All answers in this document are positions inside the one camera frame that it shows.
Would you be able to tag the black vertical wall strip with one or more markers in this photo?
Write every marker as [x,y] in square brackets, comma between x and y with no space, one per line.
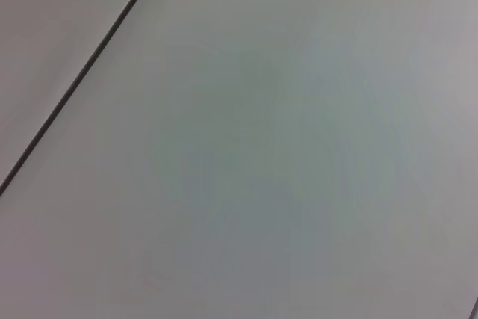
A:
[80,76]

